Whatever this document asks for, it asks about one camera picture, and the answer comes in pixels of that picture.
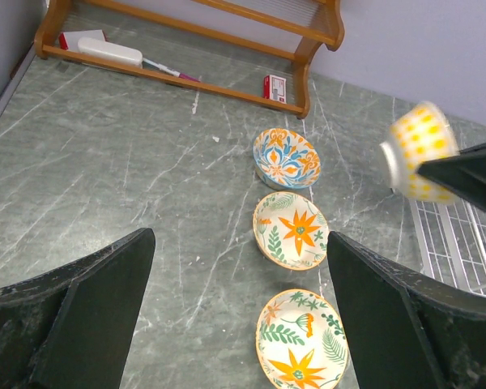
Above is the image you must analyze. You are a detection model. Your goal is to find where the red white flat box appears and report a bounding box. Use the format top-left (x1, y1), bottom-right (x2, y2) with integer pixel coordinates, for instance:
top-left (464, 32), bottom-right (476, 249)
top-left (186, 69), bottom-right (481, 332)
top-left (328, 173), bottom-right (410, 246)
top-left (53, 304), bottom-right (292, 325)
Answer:
top-left (58, 29), bottom-right (108, 52)

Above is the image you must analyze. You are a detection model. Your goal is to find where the wooden shelf rack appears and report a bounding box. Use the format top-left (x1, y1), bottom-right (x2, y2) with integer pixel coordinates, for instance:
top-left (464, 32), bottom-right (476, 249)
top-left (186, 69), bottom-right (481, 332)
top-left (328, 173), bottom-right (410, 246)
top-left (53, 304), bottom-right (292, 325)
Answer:
top-left (33, 1), bottom-right (345, 120)

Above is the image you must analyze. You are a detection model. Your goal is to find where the white wire dish rack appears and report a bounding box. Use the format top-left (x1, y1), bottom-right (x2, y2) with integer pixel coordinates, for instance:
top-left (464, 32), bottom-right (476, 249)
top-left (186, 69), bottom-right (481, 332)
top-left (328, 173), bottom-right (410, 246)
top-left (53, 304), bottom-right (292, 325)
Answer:
top-left (410, 197), bottom-right (486, 297)

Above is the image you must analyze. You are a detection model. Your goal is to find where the red white small box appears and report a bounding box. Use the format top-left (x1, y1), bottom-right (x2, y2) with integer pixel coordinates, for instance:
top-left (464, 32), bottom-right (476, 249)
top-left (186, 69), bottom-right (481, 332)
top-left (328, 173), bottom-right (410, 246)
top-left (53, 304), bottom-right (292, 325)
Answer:
top-left (263, 75), bottom-right (287, 104)

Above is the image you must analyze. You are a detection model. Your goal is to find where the yellow sun pattern bowl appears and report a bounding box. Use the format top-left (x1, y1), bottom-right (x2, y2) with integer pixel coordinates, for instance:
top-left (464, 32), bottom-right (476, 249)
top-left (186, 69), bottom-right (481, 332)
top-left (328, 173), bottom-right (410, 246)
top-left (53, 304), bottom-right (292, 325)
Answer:
top-left (377, 101), bottom-right (459, 206)

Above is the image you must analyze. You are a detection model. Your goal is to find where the white plastic case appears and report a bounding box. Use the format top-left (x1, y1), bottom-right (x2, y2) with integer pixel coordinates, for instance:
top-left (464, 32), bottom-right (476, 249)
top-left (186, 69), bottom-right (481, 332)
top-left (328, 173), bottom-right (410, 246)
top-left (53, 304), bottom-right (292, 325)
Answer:
top-left (78, 36), bottom-right (143, 68)

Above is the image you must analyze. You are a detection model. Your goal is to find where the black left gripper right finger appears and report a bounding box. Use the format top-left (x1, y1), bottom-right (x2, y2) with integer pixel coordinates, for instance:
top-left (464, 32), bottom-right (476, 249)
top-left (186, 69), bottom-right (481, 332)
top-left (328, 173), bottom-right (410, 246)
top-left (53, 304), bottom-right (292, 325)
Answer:
top-left (327, 231), bottom-right (486, 388)

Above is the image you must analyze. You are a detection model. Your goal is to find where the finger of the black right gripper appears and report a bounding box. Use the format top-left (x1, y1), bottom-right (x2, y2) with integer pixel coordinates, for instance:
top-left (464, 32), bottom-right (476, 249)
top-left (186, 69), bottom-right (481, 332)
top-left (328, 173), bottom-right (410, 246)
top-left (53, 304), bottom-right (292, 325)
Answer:
top-left (416, 143), bottom-right (486, 213)

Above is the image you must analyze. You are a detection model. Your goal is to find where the blue orange floral bowl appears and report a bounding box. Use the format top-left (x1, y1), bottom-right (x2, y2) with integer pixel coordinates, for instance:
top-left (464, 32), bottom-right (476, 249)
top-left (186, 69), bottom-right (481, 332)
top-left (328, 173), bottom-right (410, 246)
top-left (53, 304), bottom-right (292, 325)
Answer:
top-left (252, 128), bottom-right (321, 190)

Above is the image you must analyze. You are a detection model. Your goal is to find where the orange flower green leaf bowl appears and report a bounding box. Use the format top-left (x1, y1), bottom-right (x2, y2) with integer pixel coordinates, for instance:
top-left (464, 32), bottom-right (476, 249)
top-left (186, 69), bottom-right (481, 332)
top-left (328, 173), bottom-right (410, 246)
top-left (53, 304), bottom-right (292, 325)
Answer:
top-left (253, 191), bottom-right (330, 271)

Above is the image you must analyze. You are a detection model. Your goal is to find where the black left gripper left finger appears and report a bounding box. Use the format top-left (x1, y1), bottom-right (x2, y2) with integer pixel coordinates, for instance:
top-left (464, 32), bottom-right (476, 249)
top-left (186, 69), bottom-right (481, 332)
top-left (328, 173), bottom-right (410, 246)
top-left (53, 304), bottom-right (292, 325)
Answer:
top-left (0, 228), bottom-right (156, 388)

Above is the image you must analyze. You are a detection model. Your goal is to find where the green fern orange flower bowl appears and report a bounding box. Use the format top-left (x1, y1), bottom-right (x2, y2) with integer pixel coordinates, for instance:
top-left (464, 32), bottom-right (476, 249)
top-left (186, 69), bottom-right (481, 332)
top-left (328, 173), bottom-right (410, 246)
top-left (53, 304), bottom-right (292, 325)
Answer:
top-left (255, 289), bottom-right (349, 388)

